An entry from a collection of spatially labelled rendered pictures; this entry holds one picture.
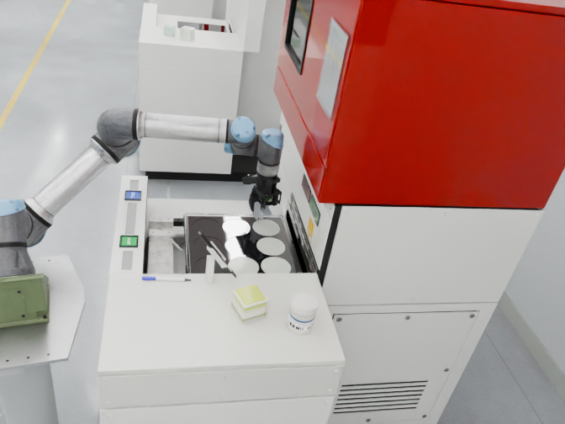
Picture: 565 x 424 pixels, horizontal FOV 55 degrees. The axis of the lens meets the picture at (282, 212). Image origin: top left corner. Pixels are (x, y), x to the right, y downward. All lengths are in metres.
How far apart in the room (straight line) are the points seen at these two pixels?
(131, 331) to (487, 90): 1.12
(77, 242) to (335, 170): 2.12
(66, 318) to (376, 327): 1.01
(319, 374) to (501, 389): 1.65
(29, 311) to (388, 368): 1.26
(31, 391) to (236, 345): 0.77
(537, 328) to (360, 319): 1.51
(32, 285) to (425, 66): 1.19
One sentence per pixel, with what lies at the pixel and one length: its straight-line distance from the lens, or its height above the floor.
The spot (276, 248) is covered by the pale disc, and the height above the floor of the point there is 0.90.
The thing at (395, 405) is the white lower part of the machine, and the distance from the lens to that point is 2.38.
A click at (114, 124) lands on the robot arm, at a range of 1.69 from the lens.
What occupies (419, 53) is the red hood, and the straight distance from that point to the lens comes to 1.42.
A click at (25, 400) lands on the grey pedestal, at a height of 0.49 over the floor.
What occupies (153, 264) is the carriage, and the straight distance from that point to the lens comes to 1.79.
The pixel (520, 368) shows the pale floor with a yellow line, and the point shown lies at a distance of 3.17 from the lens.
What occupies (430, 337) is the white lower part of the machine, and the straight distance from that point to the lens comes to 2.09.
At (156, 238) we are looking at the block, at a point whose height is 0.90.
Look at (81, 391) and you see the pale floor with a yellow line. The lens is 2.59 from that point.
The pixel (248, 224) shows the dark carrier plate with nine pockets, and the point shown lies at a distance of 1.96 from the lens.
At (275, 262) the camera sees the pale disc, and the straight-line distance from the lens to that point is 1.81.
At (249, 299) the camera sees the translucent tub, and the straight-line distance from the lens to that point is 1.47.
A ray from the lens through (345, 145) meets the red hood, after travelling 1.46.
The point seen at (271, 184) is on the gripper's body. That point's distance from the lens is 1.84.
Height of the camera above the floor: 2.05
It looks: 34 degrees down
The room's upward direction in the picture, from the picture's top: 10 degrees clockwise
